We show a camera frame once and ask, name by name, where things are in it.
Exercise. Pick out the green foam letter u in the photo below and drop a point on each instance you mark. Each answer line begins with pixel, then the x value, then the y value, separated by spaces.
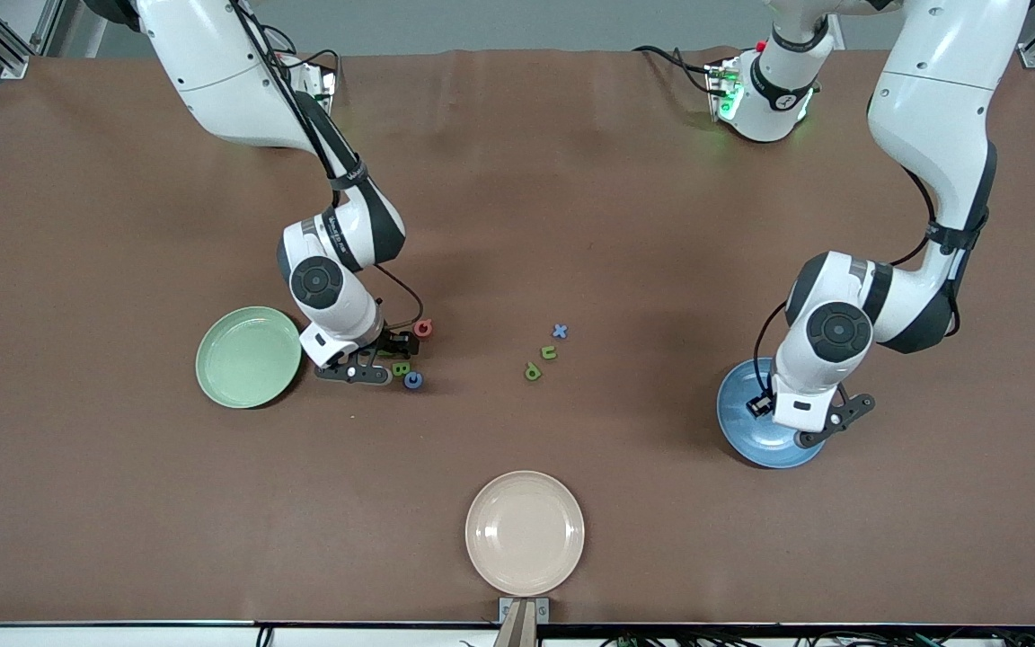
pixel 544 352

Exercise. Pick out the pink foam letter Q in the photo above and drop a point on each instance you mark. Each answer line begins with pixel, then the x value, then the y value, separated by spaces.
pixel 418 325

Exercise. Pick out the green foam letter p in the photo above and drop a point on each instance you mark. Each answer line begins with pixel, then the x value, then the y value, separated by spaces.
pixel 534 366

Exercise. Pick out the green foam letter B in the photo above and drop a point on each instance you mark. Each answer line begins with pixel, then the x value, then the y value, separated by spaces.
pixel 401 369

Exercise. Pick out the blue plate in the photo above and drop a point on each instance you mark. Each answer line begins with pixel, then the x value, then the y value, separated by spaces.
pixel 751 445

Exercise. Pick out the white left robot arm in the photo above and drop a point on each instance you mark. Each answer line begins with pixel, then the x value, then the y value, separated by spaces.
pixel 931 90

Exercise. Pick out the blue foam letter G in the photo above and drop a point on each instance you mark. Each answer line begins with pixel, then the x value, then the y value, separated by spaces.
pixel 406 380

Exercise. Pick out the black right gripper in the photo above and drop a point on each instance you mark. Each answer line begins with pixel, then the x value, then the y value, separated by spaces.
pixel 393 342

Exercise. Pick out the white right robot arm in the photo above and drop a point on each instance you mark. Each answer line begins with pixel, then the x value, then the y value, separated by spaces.
pixel 212 63

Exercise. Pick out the green plate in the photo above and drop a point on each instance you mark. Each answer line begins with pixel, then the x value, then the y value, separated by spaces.
pixel 248 358

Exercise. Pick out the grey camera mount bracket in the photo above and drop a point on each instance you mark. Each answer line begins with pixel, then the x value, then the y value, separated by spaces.
pixel 524 613

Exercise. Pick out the beige plate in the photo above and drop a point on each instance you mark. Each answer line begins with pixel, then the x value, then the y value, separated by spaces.
pixel 525 534

